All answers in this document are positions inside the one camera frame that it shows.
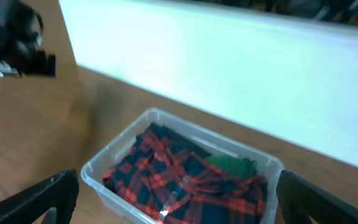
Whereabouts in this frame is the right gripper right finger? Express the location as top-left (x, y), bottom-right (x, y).
top-left (276, 170), bottom-right (358, 224)

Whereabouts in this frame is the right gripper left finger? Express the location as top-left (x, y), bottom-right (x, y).
top-left (0, 169), bottom-right (79, 224)

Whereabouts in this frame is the green garment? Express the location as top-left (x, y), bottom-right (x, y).
top-left (205, 156), bottom-right (257, 179)

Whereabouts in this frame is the clear plastic storage bin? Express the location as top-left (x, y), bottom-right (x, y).
top-left (81, 108), bottom-right (284, 224)

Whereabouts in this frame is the red plaid flannel shirt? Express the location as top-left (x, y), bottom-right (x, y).
top-left (103, 123), bottom-right (268, 224)

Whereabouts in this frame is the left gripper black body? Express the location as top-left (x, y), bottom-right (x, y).
top-left (0, 0), bottom-right (56, 78)

